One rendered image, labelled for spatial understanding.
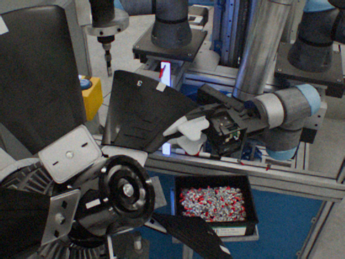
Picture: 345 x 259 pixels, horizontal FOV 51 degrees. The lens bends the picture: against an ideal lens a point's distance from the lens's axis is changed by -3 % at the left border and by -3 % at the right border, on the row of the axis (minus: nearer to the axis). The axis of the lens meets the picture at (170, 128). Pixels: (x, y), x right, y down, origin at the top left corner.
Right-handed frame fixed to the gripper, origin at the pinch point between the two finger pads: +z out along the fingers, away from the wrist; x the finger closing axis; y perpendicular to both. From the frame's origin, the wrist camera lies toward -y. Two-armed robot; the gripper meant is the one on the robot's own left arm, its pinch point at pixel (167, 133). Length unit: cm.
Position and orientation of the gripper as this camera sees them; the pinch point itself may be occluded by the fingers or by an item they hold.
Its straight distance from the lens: 75.5
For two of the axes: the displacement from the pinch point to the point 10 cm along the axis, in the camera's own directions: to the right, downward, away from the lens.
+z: -9.2, 2.7, -2.9
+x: -0.3, 6.8, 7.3
